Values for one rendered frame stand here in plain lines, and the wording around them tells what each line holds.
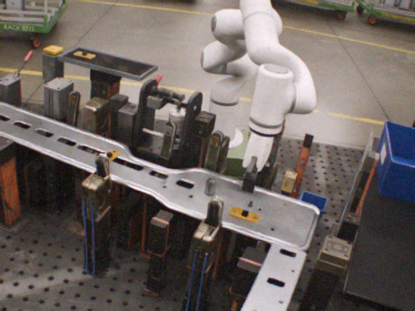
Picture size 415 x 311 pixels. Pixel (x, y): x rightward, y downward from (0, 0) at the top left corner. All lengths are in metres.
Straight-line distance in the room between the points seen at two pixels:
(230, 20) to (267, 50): 0.31
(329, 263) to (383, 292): 0.16
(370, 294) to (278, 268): 0.24
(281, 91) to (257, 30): 0.22
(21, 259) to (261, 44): 1.01
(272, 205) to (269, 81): 0.44
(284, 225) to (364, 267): 0.27
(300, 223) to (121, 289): 0.58
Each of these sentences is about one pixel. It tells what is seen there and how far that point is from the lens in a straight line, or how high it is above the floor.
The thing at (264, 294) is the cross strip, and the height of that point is 1.00.
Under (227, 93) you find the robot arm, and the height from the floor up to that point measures 1.04.
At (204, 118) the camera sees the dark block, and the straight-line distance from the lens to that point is 1.56.
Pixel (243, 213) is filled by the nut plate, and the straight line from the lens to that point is 1.36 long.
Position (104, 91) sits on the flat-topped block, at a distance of 1.84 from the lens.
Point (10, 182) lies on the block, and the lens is 1.65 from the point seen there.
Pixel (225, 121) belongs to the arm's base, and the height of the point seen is 0.92.
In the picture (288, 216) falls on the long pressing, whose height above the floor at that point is 1.00.
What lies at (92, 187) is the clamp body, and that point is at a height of 1.04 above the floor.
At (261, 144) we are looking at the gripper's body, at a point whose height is 1.26.
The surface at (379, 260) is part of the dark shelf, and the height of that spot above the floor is 1.03.
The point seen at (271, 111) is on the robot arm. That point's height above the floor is 1.35.
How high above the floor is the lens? 1.84
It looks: 32 degrees down
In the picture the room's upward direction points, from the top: 9 degrees clockwise
